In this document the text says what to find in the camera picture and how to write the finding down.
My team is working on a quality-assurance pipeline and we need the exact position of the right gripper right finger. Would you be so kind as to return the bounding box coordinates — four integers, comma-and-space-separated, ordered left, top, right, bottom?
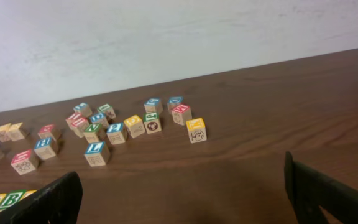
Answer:
284, 151, 358, 223

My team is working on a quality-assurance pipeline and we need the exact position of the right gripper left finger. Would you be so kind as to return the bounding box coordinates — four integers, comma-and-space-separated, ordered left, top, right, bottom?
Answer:
0, 172, 83, 224

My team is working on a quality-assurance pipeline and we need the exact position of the yellow O block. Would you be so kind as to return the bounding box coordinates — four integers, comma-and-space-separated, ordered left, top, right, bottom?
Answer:
21, 190, 36, 200

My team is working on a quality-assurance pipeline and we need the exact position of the green B block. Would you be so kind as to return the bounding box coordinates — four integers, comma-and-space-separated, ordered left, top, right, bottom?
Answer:
0, 190, 27, 212

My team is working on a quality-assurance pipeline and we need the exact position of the yellow block cluster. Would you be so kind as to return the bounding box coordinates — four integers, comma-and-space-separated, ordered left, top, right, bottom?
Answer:
124, 115, 146, 138

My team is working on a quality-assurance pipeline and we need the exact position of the red U block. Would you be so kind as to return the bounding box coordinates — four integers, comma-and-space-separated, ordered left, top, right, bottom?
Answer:
11, 149, 40, 175

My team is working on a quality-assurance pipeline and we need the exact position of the blue H block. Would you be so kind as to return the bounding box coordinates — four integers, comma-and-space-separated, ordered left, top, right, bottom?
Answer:
34, 137, 58, 161

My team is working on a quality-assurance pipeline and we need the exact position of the blue L block lower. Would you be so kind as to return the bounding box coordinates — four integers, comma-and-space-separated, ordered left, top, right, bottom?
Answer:
84, 141, 111, 167

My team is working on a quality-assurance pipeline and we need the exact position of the blue l block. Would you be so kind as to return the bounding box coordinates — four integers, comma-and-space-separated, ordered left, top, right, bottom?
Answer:
73, 103, 93, 118
84, 141, 111, 167

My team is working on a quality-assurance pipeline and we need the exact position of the red E block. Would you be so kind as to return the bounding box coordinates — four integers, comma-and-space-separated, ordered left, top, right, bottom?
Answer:
38, 124, 62, 141

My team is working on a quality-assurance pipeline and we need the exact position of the green N block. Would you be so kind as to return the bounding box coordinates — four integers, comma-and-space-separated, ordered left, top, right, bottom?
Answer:
83, 123, 106, 143

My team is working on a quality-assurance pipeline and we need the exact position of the red I block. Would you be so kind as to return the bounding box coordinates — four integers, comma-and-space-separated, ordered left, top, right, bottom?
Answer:
71, 118, 90, 138

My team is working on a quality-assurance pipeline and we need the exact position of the red H block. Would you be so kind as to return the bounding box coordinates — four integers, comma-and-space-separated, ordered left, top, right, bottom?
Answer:
65, 113, 83, 129

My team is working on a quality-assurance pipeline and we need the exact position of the blue 2 block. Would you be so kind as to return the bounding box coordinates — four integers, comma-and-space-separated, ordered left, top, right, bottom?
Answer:
106, 123, 127, 145

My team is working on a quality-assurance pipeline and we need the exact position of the blue D block centre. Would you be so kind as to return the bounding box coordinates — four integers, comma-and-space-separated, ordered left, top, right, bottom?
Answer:
90, 113, 109, 129

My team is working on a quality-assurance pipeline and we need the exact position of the blue d block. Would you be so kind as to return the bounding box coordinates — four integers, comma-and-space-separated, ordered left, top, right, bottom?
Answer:
90, 113, 109, 129
167, 96, 183, 114

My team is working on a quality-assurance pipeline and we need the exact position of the blue L block top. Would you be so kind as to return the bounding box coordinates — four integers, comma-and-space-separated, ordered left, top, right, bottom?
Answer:
73, 103, 93, 118

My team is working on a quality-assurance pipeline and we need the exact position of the green 4 block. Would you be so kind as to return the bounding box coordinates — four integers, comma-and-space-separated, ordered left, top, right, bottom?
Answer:
98, 103, 116, 120

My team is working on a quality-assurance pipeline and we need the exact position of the green J block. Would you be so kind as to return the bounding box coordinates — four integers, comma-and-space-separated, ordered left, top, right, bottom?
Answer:
143, 112, 162, 134

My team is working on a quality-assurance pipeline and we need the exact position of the blue S block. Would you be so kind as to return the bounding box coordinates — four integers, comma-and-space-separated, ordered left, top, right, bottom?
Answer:
144, 98, 163, 114

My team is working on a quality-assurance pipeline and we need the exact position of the red M block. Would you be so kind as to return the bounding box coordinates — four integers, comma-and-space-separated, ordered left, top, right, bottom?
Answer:
171, 104, 192, 126

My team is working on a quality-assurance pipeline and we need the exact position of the blue D block right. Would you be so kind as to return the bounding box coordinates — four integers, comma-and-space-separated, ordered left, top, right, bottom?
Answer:
167, 96, 183, 114

